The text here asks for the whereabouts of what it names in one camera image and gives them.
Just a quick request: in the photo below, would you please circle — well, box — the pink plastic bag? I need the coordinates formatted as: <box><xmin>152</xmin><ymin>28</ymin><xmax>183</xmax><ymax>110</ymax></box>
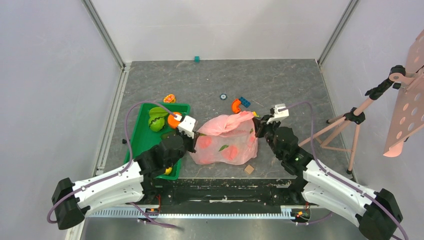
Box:
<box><xmin>190</xmin><ymin>111</ymin><xmax>258</xmax><ymax>165</ymax></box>

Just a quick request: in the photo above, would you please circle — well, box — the small brown wooden block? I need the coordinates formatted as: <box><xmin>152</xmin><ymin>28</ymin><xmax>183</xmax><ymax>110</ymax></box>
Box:
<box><xmin>244</xmin><ymin>165</ymin><xmax>255</xmax><ymax>175</ymax></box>

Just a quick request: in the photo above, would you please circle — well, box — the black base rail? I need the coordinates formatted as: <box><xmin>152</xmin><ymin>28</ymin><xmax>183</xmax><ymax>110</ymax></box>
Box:
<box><xmin>136</xmin><ymin>178</ymin><xmax>307</xmax><ymax>206</ymax></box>

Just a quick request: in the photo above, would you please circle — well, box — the orange curved toy block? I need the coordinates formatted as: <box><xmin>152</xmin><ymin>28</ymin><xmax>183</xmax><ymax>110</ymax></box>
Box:
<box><xmin>231</xmin><ymin>98</ymin><xmax>242</xmax><ymax>114</ymax></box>

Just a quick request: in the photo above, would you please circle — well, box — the orange fake fruit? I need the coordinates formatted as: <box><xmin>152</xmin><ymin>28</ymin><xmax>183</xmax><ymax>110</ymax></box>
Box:
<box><xmin>167</xmin><ymin>112</ymin><xmax>183</xmax><ymax>130</ymax></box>

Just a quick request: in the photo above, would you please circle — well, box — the orange flower toy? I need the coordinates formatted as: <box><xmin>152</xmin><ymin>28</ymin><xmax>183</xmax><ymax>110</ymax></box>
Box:
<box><xmin>163</xmin><ymin>94</ymin><xmax>177</xmax><ymax>104</ymax></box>

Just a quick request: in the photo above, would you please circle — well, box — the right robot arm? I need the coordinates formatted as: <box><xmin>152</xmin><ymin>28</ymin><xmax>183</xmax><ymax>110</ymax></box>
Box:
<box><xmin>253</xmin><ymin>115</ymin><xmax>403</xmax><ymax>240</ymax></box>

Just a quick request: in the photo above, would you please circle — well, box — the small round black disc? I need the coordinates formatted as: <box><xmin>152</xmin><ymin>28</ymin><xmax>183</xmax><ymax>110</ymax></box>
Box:
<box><xmin>219</xmin><ymin>93</ymin><xmax>227</xmax><ymax>100</ymax></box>

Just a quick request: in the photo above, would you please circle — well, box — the green fake round fruit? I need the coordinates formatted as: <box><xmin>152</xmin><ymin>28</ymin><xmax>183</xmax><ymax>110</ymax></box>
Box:
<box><xmin>148</xmin><ymin>115</ymin><xmax>165</xmax><ymax>132</ymax></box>

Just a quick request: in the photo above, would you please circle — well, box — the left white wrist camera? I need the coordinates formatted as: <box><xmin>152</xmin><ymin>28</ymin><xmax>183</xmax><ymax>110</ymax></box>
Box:
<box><xmin>177</xmin><ymin>115</ymin><xmax>197</xmax><ymax>139</ymax></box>

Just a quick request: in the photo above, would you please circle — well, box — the red fake fruit in bag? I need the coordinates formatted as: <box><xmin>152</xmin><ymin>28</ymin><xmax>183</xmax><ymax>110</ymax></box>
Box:
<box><xmin>219</xmin><ymin>144</ymin><xmax>239</xmax><ymax>162</ymax></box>

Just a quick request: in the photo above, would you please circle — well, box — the pink perforated board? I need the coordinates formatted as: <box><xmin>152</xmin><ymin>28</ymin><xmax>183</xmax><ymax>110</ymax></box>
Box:
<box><xmin>383</xmin><ymin>32</ymin><xmax>424</xmax><ymax>158</ymax></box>

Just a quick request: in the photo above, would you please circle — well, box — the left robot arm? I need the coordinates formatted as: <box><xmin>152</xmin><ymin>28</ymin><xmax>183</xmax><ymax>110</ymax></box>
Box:
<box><xmin>47</xmin><ymin>130</ymin><xmax>201</xmax><ymax>230</ymax></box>

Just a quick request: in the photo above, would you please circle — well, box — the green fake starfruit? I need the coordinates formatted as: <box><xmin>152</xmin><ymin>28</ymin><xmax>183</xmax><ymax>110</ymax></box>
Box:
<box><xmin>148</xmin><ymin>106</ymin><xmax>169</xmax><ymax>118</ymax></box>

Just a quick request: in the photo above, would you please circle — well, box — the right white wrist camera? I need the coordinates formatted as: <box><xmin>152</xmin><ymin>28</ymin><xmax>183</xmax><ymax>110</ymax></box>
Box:
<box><xmin>266</xmin><ymin>103</ymin><xmax>290</xmax><ymax>124</ymax></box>

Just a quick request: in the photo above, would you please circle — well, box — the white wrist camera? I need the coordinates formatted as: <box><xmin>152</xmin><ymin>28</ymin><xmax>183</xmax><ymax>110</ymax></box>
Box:
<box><xmin>266</xmin><ymin>103</ymin><xmax>290</xmax><ymax>124</ymax></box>
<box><xmin>177</xmin><ymin>115</ymin><xmax>197</xmax><ymax>139</ymax></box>

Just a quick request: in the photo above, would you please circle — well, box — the blue lego brick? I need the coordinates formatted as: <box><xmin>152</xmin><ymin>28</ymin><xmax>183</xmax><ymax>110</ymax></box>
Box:
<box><xmin>239</xmin><ymin>97</ymin><xmax>251</xmax><ymax>108</ymax></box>

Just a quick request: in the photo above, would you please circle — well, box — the yellow fake fruit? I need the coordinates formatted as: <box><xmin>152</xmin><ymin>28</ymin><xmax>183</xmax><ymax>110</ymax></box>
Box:
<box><xmin>164</xmin><ymin>167</ymin><xmax>173</xmax><ymax>175</ymax></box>

